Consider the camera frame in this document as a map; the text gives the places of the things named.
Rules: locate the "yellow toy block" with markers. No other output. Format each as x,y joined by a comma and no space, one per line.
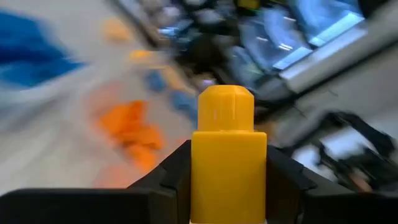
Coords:
228,161
116,29
141,55

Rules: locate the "orange toy block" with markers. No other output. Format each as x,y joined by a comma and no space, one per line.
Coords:
124,118
143,146

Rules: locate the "blue toy block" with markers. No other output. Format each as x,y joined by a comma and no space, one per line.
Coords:
155,81
183,104
31,62

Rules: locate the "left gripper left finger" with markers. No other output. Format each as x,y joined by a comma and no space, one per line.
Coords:
174,193

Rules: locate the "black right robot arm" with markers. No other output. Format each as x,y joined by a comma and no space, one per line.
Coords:
367,161

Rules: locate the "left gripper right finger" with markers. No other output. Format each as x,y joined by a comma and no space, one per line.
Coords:
283,193

